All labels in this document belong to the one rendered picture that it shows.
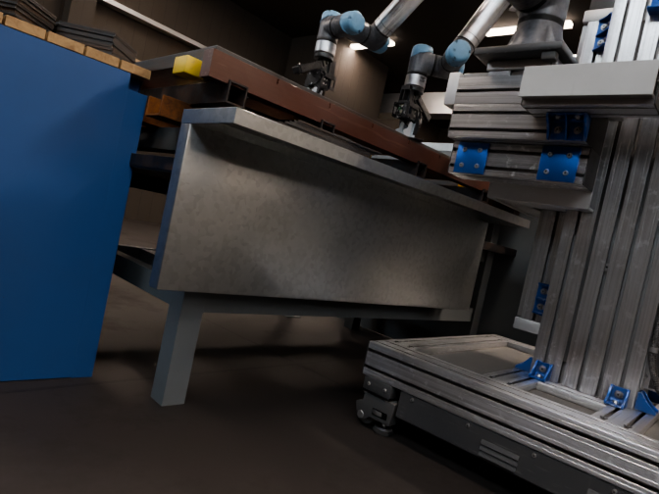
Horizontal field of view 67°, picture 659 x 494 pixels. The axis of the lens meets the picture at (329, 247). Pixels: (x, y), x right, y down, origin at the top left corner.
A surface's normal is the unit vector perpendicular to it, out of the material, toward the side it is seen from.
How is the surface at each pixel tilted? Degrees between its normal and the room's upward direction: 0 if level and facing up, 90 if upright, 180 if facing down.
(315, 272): 90
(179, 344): 90
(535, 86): 90
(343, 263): 90
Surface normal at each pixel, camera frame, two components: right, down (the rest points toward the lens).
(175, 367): 0.69, 0.18
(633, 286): -0.65, -0.11
